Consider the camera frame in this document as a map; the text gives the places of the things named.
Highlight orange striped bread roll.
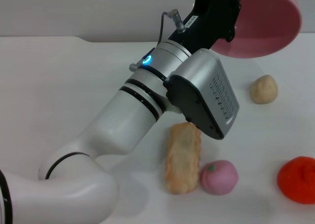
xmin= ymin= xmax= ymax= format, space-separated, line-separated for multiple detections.
xmin=164 ymin=122 xmax=202 ymax=195

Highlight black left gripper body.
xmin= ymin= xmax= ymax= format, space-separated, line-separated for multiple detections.
xmin=169 ymin=0 xmax=237 ymax=55

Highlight left wrist cable with connector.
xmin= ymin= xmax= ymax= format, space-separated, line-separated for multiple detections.
xmin=129 ymin=9 xmax=187 ymax=72

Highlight pink plastic bowl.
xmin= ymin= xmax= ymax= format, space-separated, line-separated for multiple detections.
xmin=211 ymin=0 xmax=303 ymax=60

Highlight pink peach toy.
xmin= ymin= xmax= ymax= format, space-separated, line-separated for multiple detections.
xmin=199 ymin=160 xmax=239 ymax=196

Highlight small beige bun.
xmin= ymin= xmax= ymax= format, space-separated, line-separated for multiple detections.
xmin=250 ymin=74 xmax=279 ymax=104

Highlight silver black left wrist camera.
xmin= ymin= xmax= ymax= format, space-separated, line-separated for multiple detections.
xmin=163 ymin=48 xmax=241 ymax=140

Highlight red orange tangerine toy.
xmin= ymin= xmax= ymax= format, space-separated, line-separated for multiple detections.
xmin=277 ymin=156 xmax=315 ymax=205

